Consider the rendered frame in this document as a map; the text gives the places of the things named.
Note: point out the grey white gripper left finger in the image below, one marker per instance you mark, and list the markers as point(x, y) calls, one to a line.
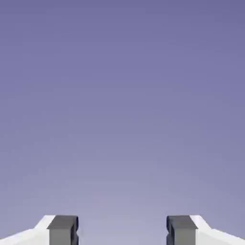
point(60, 232)

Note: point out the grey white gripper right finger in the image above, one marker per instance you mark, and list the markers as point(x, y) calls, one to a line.
point(183, 232)

